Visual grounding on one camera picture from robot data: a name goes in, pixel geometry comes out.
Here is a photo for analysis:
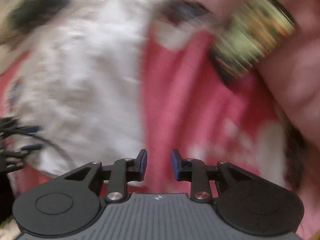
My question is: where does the white shirt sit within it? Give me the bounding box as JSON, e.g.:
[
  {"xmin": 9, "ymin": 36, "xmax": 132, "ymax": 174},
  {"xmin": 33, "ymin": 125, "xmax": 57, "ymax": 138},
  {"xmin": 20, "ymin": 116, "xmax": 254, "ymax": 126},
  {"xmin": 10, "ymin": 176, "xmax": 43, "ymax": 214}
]
[{"xmin": 14, "ymin": 0, "xmax": 155, "ymax": 191}]

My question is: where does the dark folded clothes stack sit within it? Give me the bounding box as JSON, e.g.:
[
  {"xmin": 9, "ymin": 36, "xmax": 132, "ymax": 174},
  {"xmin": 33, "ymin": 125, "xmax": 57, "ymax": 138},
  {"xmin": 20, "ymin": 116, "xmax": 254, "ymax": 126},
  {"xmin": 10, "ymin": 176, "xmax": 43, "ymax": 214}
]
[{"xmin": 5, "ymin": 0, "xmax": 71, "ymax": 33}]

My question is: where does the red floral blanket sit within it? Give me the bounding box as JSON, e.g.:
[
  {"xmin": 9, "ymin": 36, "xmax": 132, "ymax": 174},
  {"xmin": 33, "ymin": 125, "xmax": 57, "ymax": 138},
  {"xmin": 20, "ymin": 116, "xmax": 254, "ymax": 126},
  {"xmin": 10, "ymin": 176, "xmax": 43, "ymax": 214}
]
[{"xmin": 0, "ymin": 0, "xmax": 320, "ymax": 239}]

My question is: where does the pink quilted jacket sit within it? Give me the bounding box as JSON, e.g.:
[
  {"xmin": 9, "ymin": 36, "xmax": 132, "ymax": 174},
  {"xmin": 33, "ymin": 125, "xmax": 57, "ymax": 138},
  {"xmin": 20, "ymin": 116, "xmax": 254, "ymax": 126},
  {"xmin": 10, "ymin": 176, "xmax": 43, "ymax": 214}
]
[{"xmin": 200, "ymin": 0, "xmax": 319, "ymax": 146}]

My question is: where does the smartphone with lit screen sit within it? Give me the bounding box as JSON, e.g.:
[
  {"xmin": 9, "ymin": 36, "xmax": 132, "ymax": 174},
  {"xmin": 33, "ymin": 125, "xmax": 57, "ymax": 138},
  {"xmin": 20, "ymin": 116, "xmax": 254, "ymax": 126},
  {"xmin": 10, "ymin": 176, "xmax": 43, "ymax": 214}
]
[{"xmin": 208, "ymin": 0, "xmax": 296, "ymax": 85}]

